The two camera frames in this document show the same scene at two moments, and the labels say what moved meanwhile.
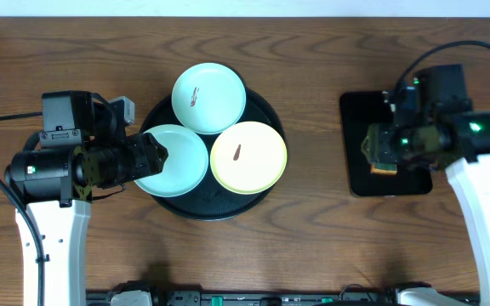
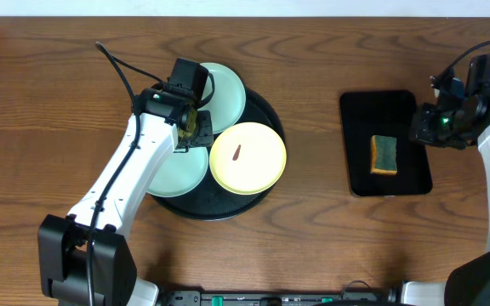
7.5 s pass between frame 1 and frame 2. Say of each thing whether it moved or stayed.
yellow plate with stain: stayed
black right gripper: moved
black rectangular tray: stayed
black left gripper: moved
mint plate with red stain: stayed
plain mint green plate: stayed
